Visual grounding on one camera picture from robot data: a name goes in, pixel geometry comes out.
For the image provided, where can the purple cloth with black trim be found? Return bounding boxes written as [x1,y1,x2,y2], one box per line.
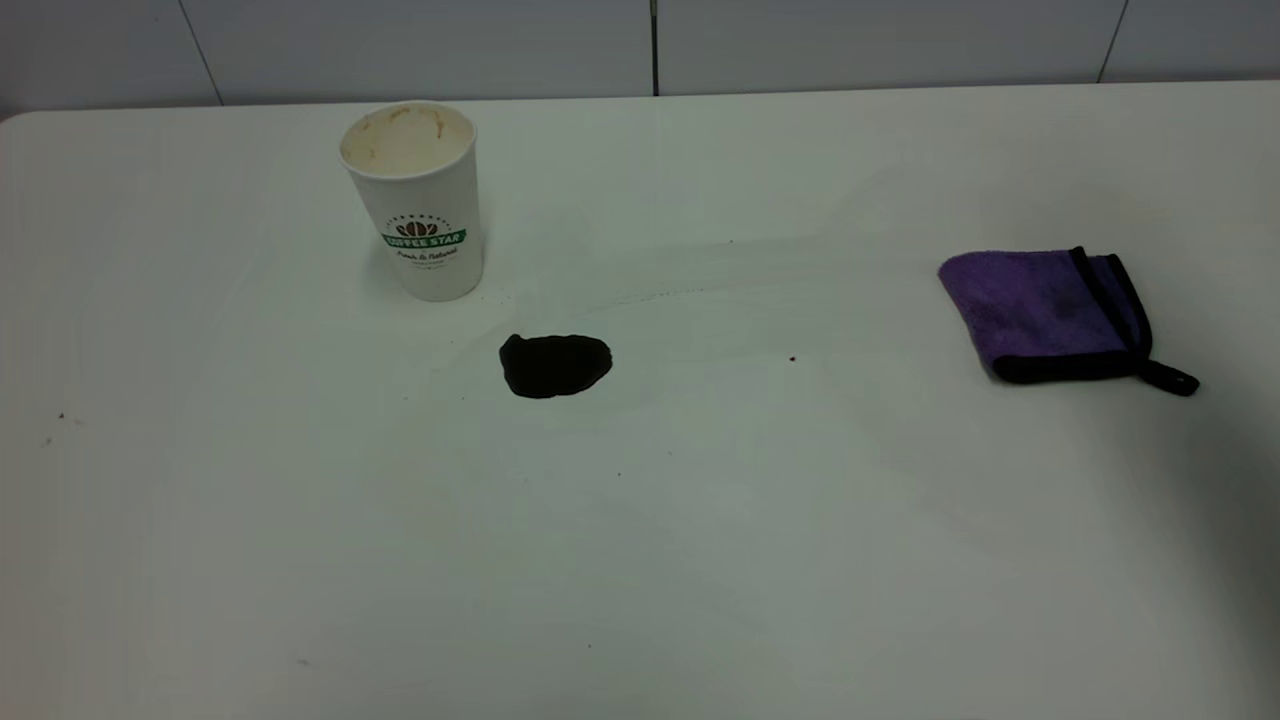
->
[937,246,1201,398]

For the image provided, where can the white paper coffee cup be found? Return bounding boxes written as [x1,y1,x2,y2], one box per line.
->
[338,100,486,303]

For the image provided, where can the dark coffee spill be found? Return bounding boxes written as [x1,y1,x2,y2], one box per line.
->
[498,333,613,400]

